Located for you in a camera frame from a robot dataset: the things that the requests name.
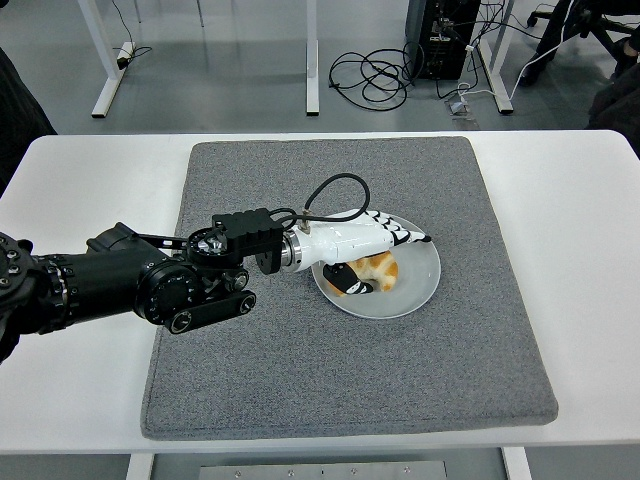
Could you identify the black computer tower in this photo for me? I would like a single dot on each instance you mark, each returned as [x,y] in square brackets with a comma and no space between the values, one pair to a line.
[440,45]

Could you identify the grey fabric mat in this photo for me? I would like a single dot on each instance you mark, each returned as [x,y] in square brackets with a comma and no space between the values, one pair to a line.
[310,370]

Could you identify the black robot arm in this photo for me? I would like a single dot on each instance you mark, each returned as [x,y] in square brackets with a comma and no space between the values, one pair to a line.
[100,280]

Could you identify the white desk leg with foot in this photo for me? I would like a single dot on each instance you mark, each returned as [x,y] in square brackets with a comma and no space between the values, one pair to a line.
[497,75]
[312,60]
[107,70]

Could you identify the grey metal plate with screws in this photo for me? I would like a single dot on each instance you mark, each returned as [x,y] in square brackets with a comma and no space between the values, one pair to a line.
[320,471]

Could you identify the golden croissant bread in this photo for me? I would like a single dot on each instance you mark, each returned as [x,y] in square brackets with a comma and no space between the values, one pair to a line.
[385,272]

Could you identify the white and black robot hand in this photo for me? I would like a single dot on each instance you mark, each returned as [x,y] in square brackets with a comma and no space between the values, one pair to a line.
[350,237]

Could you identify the pale grey round plate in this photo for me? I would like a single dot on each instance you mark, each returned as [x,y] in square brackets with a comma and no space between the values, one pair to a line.
[405,295]

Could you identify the person's leg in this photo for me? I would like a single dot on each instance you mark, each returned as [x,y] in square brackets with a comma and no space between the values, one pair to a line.
[617,107]
[550,35]

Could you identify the black office chair base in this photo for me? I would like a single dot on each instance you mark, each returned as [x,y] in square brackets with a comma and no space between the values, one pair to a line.
[600,25]

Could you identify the white table leg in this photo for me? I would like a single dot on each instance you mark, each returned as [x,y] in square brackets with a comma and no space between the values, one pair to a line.
[140,467]
[516,465]

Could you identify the small metal floor box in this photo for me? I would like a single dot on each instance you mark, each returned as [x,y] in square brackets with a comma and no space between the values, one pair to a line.
[457,107]

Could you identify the person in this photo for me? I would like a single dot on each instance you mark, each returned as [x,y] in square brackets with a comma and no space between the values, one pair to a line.
[20,110]

